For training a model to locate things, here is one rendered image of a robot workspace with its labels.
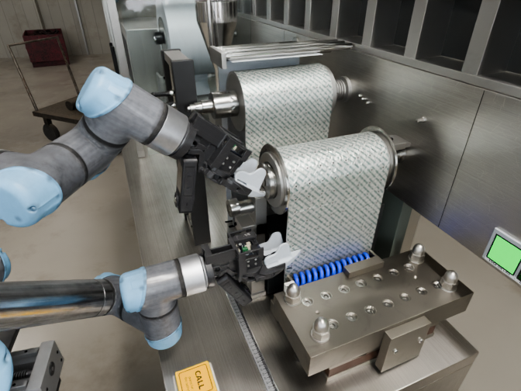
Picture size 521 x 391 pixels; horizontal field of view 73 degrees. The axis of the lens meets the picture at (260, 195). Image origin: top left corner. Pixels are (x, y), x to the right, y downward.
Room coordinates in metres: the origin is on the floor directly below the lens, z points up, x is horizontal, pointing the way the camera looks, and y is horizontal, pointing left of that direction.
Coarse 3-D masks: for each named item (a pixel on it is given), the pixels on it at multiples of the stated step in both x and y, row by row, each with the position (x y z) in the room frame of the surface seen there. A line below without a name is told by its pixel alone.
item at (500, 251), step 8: (496, 240) 0.49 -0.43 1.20; (504, 240) 0.48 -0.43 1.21; (496, 248) 0.49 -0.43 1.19; (504, 248) 0.48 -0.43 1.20; (512, 248) 0.47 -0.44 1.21; (488, 256) 0.49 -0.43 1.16; (496, 256) 0.48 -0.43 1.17; (504, 256) 0.47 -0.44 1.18; (512, 256) 0.46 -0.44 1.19; (520, 256) 0.45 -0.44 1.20; (504, 264) 0.47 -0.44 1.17; (512, 264) 0.46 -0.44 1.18; (512, 272) 0.45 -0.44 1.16
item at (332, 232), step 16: (320, 208) 0.60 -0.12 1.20; (336, 208) 0.62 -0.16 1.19; (352, 208) 0.63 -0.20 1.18; (368, 208) 0.65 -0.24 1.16; (288, 224) 0.57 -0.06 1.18; (304, 224) 0.59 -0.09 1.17; (320, 224) 0.60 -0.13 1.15; (336, 224) 0.62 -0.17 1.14; (352, 224) 0.64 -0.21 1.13; (368, 224) 0.65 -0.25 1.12; (288, 240) 0.57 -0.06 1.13; (304, 240) 0.59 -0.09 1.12; (320, 240) 0.61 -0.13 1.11; (336, 240) 0.62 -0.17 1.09; (352, 240) 0.64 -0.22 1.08; (368, 240) 0.66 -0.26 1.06; (304, 256) 0.59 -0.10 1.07; (320, 256) 0.61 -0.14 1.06; (336, 256) 0.62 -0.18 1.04; (288, 272) 0.58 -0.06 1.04; (304, 272) 0.59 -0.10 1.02
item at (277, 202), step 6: (264, 156) 0.65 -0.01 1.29; (270, 156) 0.62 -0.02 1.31; (270, 162) 0.62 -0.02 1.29; (276, 162) 0.60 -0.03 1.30; (390, 162) 0.67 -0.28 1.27; (276, 168) 0.60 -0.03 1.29; (276, 174) 0.60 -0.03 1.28; (282, 180) 0.58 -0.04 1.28; (282, 186) 0.58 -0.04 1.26; (282, 192) 0.57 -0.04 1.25; (276, 198) 0.59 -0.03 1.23; (282, 198) 0.58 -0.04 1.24; (270, 204) 0.62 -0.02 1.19; (276, 204) 0.59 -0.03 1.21
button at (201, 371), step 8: (192, 368) 0.42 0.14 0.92; (200, 368) 0.42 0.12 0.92; (208, 368) 0.42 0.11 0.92; (176, 376) 0.40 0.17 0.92; (184, 376) 0.40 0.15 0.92; (192, 376) 0.40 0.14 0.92; (200, 376) 0.40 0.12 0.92; (208, 376) 0.40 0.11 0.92; (184, 384) 0.39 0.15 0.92; (192, 384) 0.39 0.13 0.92; (200, 384) 0.39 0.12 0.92; (208, 384) 0.39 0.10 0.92
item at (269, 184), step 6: (264, 162) 0.64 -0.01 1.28; (264, 168) 0.61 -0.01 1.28; (270, 168) 0.61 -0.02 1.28; (270, 174) 0.60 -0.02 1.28; (264, 180) 0.61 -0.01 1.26; (270, 180) 0.59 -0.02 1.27; (276, 180) 0.60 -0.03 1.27; (264, 186) 0.62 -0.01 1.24; (270, 186) 0.59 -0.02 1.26; (276, 186) 0.59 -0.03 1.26; (270, 192) 0.59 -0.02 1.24; (276, 192) 0.59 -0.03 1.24; (270, 198) 0.60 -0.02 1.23
